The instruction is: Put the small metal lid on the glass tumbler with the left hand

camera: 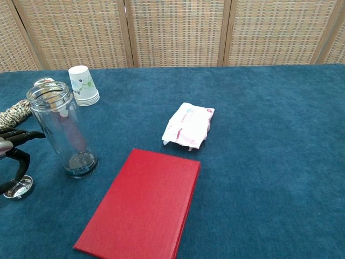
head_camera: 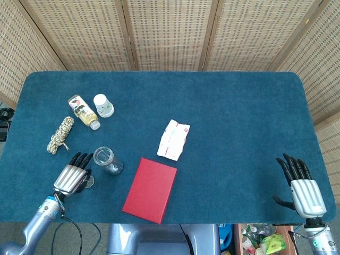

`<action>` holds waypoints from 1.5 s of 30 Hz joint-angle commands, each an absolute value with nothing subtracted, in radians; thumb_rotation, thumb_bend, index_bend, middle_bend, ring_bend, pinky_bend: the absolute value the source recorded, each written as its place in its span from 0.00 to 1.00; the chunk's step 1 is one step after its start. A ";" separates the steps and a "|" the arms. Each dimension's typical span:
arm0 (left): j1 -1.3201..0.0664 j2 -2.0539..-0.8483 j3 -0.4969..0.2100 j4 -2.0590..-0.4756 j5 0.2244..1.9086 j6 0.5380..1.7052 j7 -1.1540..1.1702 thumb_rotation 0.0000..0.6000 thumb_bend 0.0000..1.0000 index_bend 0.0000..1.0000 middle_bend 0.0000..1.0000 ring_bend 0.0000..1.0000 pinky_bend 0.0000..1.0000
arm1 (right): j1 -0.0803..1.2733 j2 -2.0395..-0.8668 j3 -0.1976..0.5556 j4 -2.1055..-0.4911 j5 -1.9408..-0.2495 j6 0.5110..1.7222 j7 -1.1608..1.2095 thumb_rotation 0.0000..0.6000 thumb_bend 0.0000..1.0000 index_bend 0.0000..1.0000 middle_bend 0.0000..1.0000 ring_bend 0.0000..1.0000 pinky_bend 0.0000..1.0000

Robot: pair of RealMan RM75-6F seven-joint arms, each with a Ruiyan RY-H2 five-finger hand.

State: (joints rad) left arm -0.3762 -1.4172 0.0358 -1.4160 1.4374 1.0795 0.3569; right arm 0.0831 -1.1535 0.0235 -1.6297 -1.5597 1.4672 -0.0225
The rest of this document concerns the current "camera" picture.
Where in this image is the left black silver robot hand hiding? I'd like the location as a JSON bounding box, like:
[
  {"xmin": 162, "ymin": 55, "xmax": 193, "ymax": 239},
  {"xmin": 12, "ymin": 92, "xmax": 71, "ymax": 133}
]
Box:
[{"xmin": 0, "ymin": 128, "xmax": 46, "ymax": 197}]

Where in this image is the clear glass jar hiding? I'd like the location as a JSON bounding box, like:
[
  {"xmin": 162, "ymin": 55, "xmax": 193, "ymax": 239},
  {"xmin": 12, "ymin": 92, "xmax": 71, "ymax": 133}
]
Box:
[{"xmin": 26, "ymin": 81, "xmax": 99, "ymax": 180}]

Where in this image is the white floral paper cup stack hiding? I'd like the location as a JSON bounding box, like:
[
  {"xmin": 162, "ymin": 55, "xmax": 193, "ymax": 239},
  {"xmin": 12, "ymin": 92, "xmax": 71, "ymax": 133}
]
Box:
[{"xmin": 68, "ymin": 65, "xmax": 100, "ymax": 107}]

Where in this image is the red hardcover book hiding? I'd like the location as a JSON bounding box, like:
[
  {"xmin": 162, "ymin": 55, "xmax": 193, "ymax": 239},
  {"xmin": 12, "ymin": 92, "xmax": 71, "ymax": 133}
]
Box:
[{"xmin": 73, "ymin": 148, "xmax": 202, "ymax": 259}]

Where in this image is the white pink tissue pack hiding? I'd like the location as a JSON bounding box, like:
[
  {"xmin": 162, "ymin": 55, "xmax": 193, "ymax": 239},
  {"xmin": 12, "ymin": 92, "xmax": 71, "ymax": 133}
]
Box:
[{"xmin": 161, "ymin": 102, "xmax": 216, "ymax": 151}]

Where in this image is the woven folding screen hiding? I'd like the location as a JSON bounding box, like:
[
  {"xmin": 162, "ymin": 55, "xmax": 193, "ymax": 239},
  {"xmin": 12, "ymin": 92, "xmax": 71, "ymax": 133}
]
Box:
[{"xmin": 0, "ymin": 0, "xmax": 345, "ymax": 73}]

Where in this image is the blue table mat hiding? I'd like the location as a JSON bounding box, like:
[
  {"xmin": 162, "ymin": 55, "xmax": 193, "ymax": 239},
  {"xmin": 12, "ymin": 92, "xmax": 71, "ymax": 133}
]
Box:
[{"xmin": 0, "ymin": 63, "xmax": 345, "ymax": 259}]

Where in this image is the braided rope bundle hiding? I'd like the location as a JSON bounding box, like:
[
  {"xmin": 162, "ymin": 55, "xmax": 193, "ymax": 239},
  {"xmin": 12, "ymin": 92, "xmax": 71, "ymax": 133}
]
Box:
[{"xmin": 0, "ymin": 99, "xmax": 33, "ymax": 130}]

